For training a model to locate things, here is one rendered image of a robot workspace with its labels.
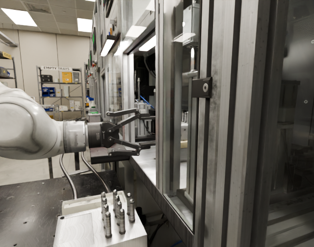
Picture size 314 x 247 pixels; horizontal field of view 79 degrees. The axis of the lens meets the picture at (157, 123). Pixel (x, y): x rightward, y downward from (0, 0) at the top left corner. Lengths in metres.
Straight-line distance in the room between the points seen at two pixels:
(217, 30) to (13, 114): 0.32
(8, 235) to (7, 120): 0.54
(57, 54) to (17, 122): 7.92
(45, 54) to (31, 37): 0.65
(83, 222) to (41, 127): 0.18
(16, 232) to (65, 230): 0.51
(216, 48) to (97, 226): 0.31
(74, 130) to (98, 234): 0.30
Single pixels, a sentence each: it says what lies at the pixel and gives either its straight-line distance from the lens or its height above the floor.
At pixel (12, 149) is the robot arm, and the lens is 0.39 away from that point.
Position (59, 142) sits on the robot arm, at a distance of 0.55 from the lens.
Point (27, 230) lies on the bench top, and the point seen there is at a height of 0.68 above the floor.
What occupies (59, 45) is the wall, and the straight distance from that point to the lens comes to 8.32.
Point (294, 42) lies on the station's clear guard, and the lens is 0.21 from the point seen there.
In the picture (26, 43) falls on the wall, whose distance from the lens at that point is 8.46.
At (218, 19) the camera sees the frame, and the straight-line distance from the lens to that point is 0.26.
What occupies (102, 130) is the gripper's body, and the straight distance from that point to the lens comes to 0.58.
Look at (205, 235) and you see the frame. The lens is 0.32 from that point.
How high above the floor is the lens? 1.13
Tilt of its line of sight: 9 degrees down
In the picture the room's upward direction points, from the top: straight up
